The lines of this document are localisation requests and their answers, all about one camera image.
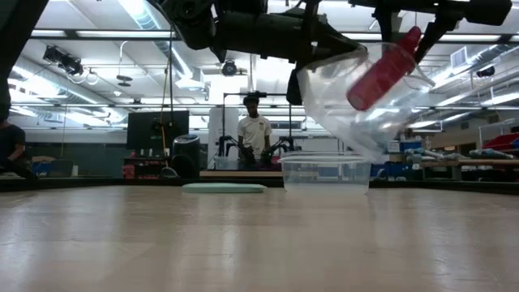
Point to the small black hanging device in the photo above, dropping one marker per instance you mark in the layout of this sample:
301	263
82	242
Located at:
485	72

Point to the red elastic bandage roll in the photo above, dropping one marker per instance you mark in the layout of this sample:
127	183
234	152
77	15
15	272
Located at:
381	77

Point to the seated person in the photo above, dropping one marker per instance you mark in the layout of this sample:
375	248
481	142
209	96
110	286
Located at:
10	146

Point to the long light bar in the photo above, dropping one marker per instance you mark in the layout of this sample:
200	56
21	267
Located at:
101	33

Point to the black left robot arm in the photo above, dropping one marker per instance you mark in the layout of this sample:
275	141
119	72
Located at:
251	32

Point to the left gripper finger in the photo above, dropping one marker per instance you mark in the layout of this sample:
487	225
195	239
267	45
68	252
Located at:
344	48
294	87

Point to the dark shelf with items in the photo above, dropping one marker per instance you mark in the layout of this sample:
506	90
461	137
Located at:
142	168

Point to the standing person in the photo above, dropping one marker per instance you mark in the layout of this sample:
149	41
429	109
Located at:
253	134

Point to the blue storage bin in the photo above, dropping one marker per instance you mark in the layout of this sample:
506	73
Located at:
397	169
405	146

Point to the clear plastic zipper bag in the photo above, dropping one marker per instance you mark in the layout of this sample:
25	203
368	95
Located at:
332	105

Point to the white air vent grille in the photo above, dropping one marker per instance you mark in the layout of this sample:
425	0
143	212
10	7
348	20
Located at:
459	57

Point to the wooden workbench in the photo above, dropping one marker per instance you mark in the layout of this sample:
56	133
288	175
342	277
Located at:
478	163

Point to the black hanging camera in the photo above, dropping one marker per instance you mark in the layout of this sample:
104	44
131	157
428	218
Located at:
229	69
69	65

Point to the mint green container lid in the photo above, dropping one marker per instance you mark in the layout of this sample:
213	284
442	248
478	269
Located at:
223	188

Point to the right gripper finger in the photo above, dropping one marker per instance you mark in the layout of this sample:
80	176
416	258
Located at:
387	24
440	28

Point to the black background robot arm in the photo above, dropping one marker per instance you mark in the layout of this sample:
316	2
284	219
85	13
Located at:
227	144
284	146

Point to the red storage bin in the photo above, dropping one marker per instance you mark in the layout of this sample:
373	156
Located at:
503	142

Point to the clear plastic food container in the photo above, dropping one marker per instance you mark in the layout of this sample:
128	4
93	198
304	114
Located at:
326	174

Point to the grey wrapped bundle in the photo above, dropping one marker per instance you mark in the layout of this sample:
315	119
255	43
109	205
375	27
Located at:
430	154
490	154

